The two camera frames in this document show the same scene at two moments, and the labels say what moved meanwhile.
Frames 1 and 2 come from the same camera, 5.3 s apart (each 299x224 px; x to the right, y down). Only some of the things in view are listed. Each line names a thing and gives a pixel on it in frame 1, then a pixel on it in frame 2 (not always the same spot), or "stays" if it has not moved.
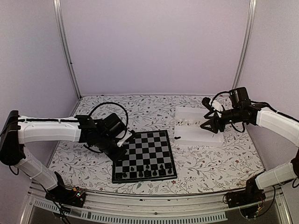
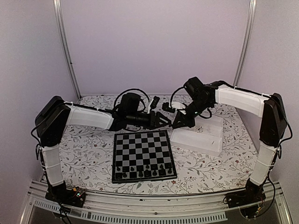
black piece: x=147 y=173 stays
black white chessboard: x=149 y=157 stays
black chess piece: x=162 y=172 stays
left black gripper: x=120 y=154 -> x=154 y=121
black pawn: x=140 y=174 stays
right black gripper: x=213 y=122 -> x=184 y=122
